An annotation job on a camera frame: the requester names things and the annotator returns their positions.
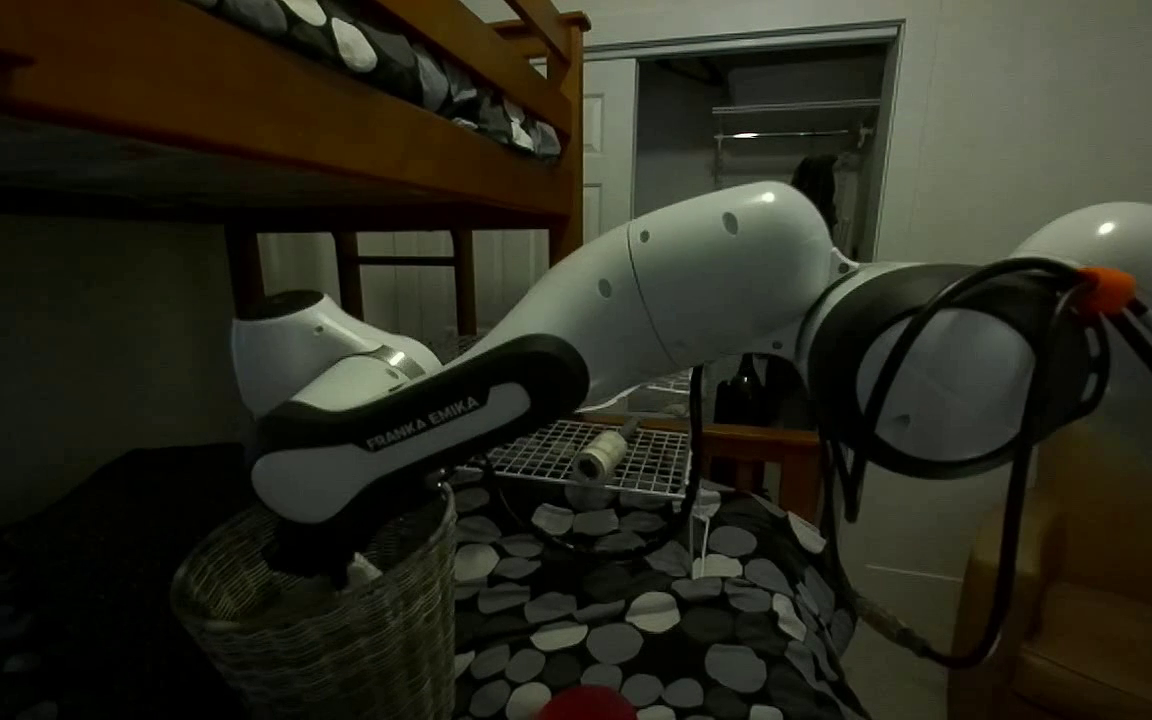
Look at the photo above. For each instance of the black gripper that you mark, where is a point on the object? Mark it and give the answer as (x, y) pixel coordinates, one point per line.
(322, 543)

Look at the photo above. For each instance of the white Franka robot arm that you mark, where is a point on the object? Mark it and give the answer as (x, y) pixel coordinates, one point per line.
(681, 287)

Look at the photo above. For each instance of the white object inside basket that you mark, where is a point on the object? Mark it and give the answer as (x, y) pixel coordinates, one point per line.
(363, 570)

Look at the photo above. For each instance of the woven wicker basket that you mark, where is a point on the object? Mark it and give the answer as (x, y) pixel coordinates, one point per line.
(322, 643)

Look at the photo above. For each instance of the red plastic bowl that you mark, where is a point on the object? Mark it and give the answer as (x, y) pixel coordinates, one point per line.
(585, 705)

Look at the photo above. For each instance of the white cup on rack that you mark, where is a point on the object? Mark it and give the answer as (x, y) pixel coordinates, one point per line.
(600, 453)

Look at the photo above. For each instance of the black pebble pattern bedspread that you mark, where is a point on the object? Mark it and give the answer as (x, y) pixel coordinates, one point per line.
(630, 612)

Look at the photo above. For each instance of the small wooden side table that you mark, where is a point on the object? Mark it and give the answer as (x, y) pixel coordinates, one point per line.
(763, 460)

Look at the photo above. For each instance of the black bag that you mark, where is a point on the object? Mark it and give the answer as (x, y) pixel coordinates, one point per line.
(754, 393)

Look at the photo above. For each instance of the pebble pattern bunk mattress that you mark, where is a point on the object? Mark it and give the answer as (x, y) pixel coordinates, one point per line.
(388, 52)

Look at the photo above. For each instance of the open closet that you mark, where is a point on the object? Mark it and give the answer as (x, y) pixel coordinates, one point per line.
(763, 133)

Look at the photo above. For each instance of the wooden bunk bed frame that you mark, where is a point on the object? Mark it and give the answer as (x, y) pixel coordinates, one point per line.
(270, 120)

